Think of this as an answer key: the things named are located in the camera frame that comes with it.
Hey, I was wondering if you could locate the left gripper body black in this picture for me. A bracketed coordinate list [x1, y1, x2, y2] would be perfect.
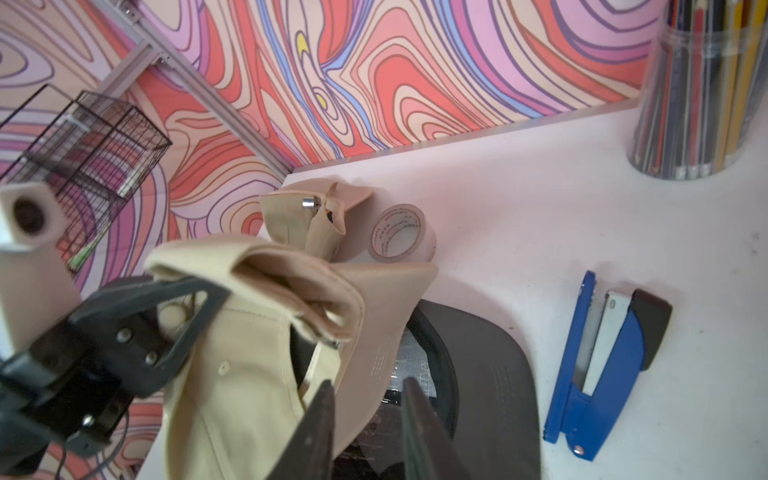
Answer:
[1, 324, 135, 477]

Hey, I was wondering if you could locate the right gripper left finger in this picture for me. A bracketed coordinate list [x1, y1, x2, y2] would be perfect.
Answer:
[267, 380, 335, 480]

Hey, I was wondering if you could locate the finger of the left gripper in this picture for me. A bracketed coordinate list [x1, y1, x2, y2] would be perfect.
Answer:
[68, 276, 230, 398]

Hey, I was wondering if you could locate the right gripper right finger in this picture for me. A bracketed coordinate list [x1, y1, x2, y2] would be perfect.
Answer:
[402, 378, 470, 480]

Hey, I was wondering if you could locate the dark grey cap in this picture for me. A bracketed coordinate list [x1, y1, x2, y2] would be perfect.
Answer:
[332, 300, 541, 479]

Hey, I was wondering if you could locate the beige cap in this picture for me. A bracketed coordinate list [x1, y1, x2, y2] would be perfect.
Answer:
[260, 178, 373, 262]
[145, 234, 438, 479]

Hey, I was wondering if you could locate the clear tape roll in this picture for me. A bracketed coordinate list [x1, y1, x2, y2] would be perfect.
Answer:
[367, 204, 437, 263]

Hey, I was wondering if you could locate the pencil cup with pencils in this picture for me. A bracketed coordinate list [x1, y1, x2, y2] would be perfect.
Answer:
[628, 1, 767, 181]

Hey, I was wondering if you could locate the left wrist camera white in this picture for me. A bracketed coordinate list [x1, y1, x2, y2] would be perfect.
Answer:
[1, 183, 81, 360]

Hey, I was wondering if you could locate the black wire basket left wall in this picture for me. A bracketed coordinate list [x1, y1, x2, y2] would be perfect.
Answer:
[1, 84, 172, 274]

